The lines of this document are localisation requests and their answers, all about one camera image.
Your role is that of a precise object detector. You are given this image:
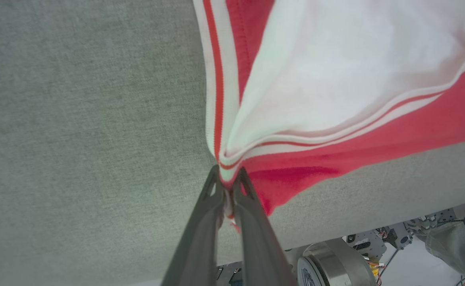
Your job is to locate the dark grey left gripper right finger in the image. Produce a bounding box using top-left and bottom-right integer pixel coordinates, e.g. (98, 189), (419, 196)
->
(232, 167), (297, 286)

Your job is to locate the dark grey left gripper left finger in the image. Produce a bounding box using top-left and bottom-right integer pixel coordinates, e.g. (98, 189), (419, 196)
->
(161, 165), (226, 286)

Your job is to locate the red and white shirt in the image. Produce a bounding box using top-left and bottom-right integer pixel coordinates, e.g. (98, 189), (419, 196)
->
(193, 0), (465, 233)

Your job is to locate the grey fabric sofa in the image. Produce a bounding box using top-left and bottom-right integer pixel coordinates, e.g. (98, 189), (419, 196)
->
(0, 0), (465, 286)

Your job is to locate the grey trouser leg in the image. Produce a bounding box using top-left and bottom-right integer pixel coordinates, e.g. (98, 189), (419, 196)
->
(424, 220), (465, 286)

